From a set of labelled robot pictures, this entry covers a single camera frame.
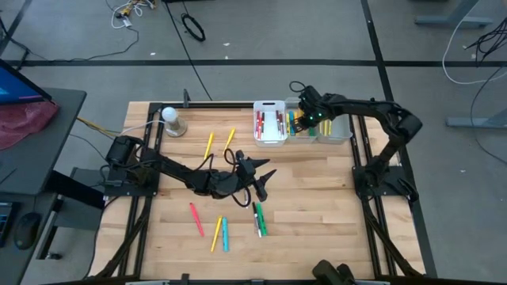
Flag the bulb lamp with brass base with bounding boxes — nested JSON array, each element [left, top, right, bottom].
[[161, 106, 189, 139]]

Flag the white lamp cord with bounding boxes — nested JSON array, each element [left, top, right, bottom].
[[118, 120, 167, 138]]

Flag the black aluminium table frame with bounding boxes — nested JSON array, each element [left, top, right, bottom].
[[89, 101, 439, 285]]

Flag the white marker with black cap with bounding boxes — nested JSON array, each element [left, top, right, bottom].
[[251, 201, 263, 239]]

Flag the grey plastic bin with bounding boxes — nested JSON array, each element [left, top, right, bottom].
[[314, 113, 354, 145]]

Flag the black coiled cable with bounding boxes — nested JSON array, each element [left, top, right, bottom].
[[181, 13, 207, 43]]

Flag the black computer mouse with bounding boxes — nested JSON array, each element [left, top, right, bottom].
[[13, 211, 43, 251]]

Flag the red cloth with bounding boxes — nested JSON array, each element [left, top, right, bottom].
[[0, 100, 61, 152]]

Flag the black floor cables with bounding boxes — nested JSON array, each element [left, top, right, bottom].
[[463, 15, 507, 68]]

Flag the grey desk leg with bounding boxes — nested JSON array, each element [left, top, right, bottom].
[[414, 0, 494, 29], [444, 107, 507, 128]]

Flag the white plastic bin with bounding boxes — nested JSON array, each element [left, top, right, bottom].
[[253, 100, 288, 148]]

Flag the clear plastic bin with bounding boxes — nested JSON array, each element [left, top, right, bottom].
[[284, 97, 318, 145]]

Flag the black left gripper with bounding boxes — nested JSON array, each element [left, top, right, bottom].
[[235, 150, 277, 189]]

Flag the white cable bundle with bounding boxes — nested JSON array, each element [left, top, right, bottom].
[[105, 0, 156, 30]]

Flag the teal highlighter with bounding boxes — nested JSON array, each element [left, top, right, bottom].
[[221, 216, 231, 253]]

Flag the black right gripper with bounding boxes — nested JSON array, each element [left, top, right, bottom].
[[295, 85, 332, 134]]

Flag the laptop with blue screen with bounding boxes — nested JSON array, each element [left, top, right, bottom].
[[0, 58, 53, 106]]

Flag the black keyboard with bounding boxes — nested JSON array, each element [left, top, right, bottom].
[[0, 200, 17, 249]]

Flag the dark grey desk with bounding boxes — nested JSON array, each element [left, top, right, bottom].
[[0, 87, 88, 197]]

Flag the white floor cable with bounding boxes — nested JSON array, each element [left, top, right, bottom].
[[441, 0, 507, 86]]

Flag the pink highlighter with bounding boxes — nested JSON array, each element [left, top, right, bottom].
[[189, 202, 206, 238]]

